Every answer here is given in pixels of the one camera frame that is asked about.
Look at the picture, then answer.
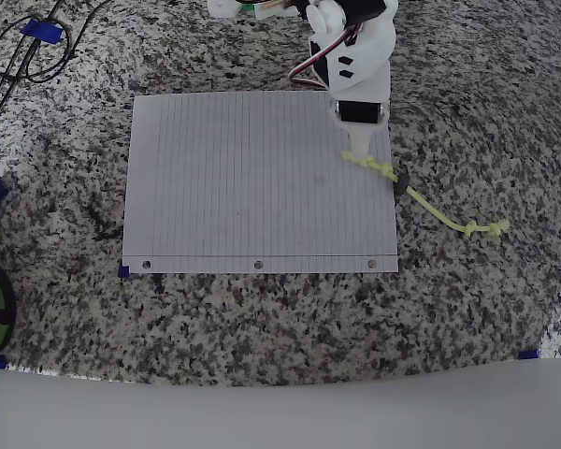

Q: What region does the blue tape strip on cables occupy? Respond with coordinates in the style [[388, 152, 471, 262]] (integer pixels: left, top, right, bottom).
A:
[[21, 20, 65, 44]]

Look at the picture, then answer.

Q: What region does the lined white paper sheet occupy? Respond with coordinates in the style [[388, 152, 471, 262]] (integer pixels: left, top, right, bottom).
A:
[[121, 90, 399, 275]]

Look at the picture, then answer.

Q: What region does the white board panel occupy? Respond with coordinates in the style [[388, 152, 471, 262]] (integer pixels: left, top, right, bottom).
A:
[[0, 357, 561, 449]]

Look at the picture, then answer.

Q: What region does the yellow knotted string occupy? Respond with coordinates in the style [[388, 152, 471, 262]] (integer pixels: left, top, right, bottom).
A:
[[340, 149, 511, 242]]

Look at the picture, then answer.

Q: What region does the thin black looped cable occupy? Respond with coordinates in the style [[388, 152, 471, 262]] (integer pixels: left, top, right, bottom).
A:
[[0, 0, 116, 85]]

